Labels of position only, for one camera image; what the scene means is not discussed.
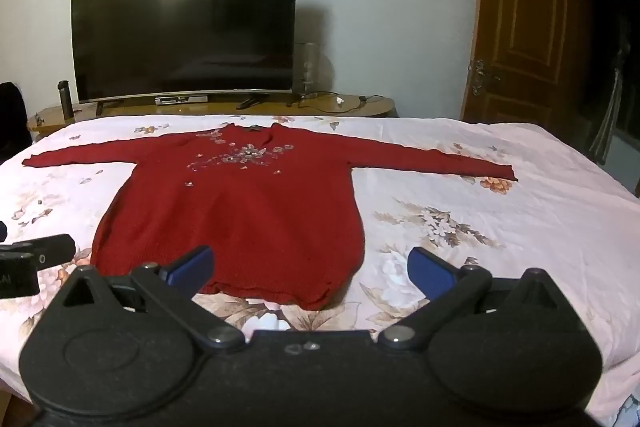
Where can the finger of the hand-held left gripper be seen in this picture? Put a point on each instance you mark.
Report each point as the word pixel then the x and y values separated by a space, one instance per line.
pixel 52 248

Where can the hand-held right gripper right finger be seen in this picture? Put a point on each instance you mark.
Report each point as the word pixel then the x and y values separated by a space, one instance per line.
pixel 429 269

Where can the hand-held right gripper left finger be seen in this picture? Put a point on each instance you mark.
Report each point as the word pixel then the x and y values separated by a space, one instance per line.
pixel 186 271

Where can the red embroidered sweater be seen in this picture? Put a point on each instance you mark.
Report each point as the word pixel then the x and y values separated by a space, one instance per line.
pixel 240 212

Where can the hanging clothes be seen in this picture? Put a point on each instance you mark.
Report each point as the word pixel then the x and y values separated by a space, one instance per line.
pixel 612 107

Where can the floral pink bed sheet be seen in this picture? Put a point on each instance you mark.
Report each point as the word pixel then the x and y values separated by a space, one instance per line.
pixel 500 227

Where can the dark thermos bottle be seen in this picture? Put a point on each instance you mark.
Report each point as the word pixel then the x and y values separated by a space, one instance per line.
pixel 64 98

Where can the silver set-top box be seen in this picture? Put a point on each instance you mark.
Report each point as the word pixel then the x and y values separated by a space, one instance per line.
pixel 181 100

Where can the black remote control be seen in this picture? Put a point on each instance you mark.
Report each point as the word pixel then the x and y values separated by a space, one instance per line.
pixel 245 103

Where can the wooden television cabinet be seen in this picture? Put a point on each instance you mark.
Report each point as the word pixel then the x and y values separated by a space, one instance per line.
pixel 280 108

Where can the clear glass vase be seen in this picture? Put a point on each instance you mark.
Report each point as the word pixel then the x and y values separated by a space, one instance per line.
pixel 310 69

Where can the black flat screen television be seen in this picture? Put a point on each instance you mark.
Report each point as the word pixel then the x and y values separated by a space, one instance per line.
pixel 185 22

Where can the brown wooden door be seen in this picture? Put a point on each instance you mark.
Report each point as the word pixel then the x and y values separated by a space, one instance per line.
pixel 525 22

